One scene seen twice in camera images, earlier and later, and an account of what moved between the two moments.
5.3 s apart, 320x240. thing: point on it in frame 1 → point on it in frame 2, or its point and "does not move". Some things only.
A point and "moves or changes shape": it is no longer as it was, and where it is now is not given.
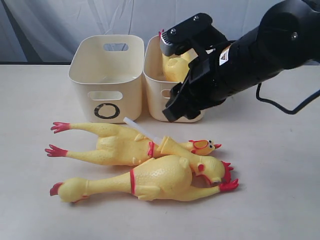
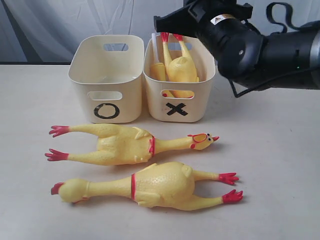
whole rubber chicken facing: x=115 y=147 moves or changes shape
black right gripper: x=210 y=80 → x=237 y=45
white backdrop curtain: x=42 y=31 does not move
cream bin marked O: x=107 y=70 does not move
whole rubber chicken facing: x=168 y=178 moves or changes shape
